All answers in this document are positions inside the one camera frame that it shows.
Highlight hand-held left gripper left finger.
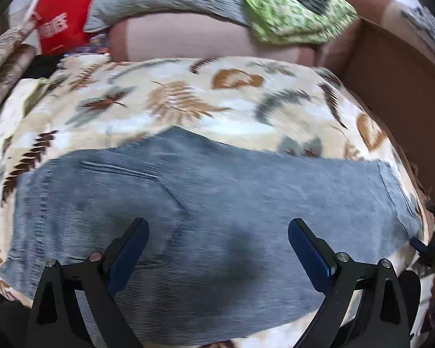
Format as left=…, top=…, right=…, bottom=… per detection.
left=27, top=217, right=150, bottom=348

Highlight blue-grey denim pants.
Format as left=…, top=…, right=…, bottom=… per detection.
left=0, top=125, right=426, bottom=345

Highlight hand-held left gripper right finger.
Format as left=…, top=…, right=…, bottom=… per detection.
left=287, top=218, right=410, bottom=348

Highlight brown cardboard box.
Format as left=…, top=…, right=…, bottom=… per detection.
left=333, top=18, right=435, bottom=204

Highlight beige striped cloth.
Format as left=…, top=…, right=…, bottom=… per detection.
left=0, top=18, right=37, bottom=131

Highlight black cloth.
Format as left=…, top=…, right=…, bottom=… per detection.
left=22, top=54, right=64, bottom=80

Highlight green patterned quilt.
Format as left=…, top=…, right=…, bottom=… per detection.
left=225, top=0, right=359, bottom=46

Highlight colourful printed packet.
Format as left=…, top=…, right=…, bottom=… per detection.
left=78, top=32, right=111, bottom=55

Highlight red paper bag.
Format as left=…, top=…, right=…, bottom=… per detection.
left=32, top=0, right=111, bottom=56

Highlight pink bolster pillow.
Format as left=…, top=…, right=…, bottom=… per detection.
left=109, top=0, right=421, bottom=71

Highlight leaf-print fleece blanket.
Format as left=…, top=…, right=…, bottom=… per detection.
left=0, top=55, right=435, bottom=348

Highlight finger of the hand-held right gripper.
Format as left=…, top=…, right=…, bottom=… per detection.
left=409, top=237, right=430, bottom=262

